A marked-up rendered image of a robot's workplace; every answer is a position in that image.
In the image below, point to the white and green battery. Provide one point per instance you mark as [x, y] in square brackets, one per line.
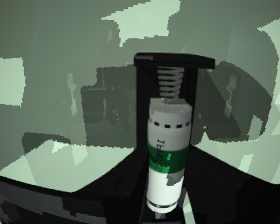
[168, 139]

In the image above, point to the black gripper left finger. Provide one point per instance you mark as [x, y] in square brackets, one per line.
[118, 197]

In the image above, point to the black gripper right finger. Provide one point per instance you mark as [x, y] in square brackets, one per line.
[222, 194]

